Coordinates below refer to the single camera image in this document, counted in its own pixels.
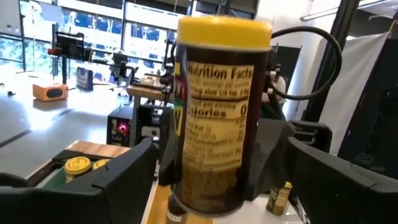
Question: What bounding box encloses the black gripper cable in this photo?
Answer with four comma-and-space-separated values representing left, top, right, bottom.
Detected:
269, 26, 343, 101

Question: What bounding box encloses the computer tower pink light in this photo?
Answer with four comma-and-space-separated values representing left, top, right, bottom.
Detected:
106, 105, 135, 147

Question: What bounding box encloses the black pegboard stand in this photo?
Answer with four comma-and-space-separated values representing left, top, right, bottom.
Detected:
48, 30, 94, 85

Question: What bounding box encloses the wooden workbench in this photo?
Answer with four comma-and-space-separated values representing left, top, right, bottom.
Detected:
126, 83, 170, 101

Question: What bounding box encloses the blue white box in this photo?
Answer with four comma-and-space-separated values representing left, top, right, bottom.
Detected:
75, 66, 95, 92

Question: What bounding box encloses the black curtain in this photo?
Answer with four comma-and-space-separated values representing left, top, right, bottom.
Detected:
337, 37, 398, 181

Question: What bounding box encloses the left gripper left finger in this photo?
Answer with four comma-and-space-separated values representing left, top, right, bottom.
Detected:
0, 138, 159, 224

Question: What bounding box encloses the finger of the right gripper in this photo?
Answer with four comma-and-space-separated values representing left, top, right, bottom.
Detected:
245, 117, 295, 202
157, 106, 185, 187

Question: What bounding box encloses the white fabric sheet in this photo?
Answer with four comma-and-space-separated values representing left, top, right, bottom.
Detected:
318, 30, 392, 156

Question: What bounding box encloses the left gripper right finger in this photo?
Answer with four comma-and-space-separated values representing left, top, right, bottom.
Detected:
285, 136, 398, 224

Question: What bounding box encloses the black office chair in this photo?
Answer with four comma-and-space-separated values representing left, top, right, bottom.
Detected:
108, 52, 139, 96

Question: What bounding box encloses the black equipment case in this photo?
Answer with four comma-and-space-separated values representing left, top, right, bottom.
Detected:
136, 103, 174, 147

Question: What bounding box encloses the orange box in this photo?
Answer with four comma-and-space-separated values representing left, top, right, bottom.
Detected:
32, 83, 70, 102

